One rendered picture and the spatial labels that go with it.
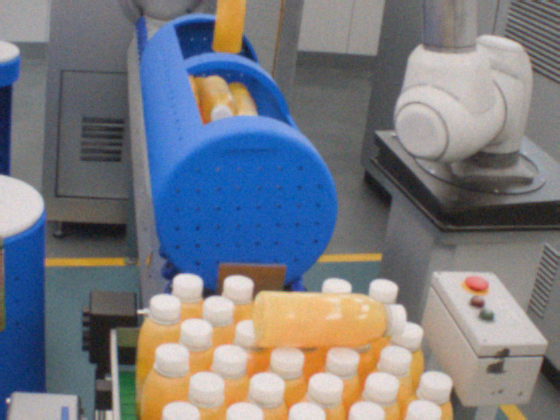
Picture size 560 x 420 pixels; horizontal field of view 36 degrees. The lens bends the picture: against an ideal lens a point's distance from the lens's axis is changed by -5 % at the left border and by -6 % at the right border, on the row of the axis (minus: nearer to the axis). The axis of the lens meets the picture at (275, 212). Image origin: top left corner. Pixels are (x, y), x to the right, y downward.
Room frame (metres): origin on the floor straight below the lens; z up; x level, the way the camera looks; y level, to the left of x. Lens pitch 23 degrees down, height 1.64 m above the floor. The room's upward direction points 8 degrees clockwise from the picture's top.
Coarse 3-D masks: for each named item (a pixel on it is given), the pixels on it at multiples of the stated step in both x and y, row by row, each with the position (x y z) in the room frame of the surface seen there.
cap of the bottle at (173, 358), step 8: (168, 344) 0.89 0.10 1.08; (176, 344) 0.89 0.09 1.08; (160, 352) 0.87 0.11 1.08; (168, 352) 0.87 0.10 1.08; (176, 352) 0.88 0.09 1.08; (184, 352) 0.88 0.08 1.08; (160, 360) 0.86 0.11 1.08; (168, 360) 0.86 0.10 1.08; (176, 360) 0.86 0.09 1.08; (184, 360) 0.86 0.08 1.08; (160, 368) 0.86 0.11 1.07; (168, 368) 0.86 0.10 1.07; (176, 368) 0.86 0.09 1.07; (184, 368) 0.87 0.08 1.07
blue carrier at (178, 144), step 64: (192, 64) 1.66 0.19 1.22; (256, 64) 1.73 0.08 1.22; (192, 128) 1.32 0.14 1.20; (256, 128) 1.27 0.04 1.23; (192, 192) 1.25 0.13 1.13; (256, 192) 1.27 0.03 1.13; (320, 192) 1.29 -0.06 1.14; (192, 256) 1.25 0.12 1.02; (256, 256) 1.27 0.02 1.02; (320, 256) 1.30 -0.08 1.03
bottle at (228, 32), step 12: (228, 0) 2.00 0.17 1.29; (240, 0) 2.01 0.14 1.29; (228, 12) 2.00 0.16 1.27; (240, 12) 2.01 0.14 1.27; (216, 24) 2.01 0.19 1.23; (228, 24) 2.00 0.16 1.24; (240, 24) 2.01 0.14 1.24; (216, 36) 2.01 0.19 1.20; (228, 36) 2.00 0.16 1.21; (240, 36) 2.02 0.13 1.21; (216, 48) 2.01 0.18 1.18; (228, 48) 2.00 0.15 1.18; (240, 48) 2.02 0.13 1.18
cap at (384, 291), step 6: (372, 282) 1.12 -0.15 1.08; (378, 282) 1.12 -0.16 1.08; (384, 282) 1.13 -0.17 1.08; (390, 282) 1.13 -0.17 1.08; (372, 288) 1.11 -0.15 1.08; (378, 288) 1.11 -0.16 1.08; (384, 288) 1.11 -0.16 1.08; (390, 288) 1.11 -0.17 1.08; (396, 288) 1.11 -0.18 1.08; (372, 294) 1.10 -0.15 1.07; (378, 294) 1.10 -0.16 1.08; (384, 294) 1.10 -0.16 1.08; (390, 294) 1.10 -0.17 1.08; (378, 300) 1.10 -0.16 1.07; (384, 300) 1.10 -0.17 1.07; (390, 300) 1.10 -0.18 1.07
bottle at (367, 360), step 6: (354, 348) 0.97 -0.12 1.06; (366, 348) 0.97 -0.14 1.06; (360, 354) 0.97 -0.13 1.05; (366, 354) 0.97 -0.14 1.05; (372, 354) 0.98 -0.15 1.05; (360, 360) 0.96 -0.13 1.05; (366, 360) 0.97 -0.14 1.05; (372, 360) 0.97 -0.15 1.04; (360, 366) 0.96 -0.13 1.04; (366, 366) 0.96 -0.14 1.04; (372, 366) 0.97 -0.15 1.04; (360, 372) 0.96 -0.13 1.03; (366, 372) 0.96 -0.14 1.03; (360, 378) 0.96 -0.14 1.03; (366, 378) 0.96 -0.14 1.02
